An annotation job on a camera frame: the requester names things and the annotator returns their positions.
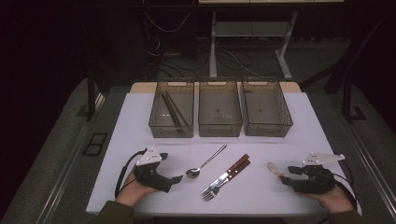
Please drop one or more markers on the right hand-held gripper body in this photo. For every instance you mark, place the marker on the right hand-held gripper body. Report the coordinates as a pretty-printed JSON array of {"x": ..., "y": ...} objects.
[{"x": 317, "y": 182}]

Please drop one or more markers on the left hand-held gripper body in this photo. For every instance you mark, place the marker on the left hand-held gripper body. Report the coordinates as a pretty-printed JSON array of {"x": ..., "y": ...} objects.
[{"x": 152, "y": 179}]

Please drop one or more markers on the smoky clear plastic bin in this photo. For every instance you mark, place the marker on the smoky clear plastic bin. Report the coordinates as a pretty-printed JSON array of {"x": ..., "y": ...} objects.
[
  {"x": 266, "y": 109},
  {"x": 162, "y": 118},
  {"x": 219, "y": 109}
]

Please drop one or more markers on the person's left hand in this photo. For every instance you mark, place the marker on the person's left hand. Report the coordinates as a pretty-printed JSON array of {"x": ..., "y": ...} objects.
[{"x": 132, "y": 193}]

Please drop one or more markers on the person's right hand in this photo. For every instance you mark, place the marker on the person's right hand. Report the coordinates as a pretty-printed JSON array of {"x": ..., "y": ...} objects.
[{"x": 334, "y": 200}]

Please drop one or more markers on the steel spoon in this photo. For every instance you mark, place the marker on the steel spoon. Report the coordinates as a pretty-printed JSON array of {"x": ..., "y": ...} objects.
[{"x": 193, "y": 173}]

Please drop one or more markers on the black metal stand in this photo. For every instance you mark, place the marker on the black metal stand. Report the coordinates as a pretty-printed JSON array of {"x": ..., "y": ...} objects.
[{"x": 347, "y": 102}]

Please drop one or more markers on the black floor outlet frame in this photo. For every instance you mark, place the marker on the black floor outlet frame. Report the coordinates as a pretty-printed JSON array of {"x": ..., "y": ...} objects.
[{"x": 95, "y": 144}]

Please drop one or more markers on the grey metal desk frame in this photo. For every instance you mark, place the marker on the grey metal desk frame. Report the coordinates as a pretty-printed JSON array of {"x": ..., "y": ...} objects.
[{"x": 213, "y": 46}]

